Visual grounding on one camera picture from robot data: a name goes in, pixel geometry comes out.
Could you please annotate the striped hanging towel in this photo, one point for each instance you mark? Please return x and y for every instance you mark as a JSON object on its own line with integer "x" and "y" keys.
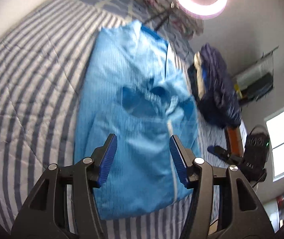
{"x": 254, "y": 72}

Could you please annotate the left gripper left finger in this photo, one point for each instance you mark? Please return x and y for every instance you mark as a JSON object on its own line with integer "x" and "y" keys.
{"x": 44, "y": 213}

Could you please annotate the light blue work coat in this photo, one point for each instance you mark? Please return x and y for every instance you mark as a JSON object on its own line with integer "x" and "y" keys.
{"x": 133, "y": 90}

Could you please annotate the yellow box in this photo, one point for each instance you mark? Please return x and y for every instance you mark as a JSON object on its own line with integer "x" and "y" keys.
{"x": 238, "y": 91}

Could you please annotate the dark hanging clothes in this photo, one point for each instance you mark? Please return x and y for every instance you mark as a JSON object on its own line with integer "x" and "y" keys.
{"x": 256, "y": 90}

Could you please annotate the striped blue white mattress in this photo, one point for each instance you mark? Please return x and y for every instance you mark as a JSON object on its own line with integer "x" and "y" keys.
{"x": 43, "y": 63}

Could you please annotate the black ring light tripod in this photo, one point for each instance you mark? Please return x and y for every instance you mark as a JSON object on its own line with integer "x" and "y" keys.
{"x": 164, "y": 14}

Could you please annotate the dark navy down jacket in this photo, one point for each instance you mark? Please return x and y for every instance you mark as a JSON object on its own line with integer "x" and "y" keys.
{"x": 213, "y": 89}

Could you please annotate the blue checkered bed sheet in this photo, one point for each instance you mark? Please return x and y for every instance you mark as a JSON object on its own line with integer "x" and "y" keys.
{"x": 133, "y": 10}

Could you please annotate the black clothes rack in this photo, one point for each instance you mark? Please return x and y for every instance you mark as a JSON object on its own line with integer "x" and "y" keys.
{"x": 256, "y": 81}

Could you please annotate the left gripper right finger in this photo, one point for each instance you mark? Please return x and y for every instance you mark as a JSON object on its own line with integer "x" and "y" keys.
{"x": 241, "y": 214}

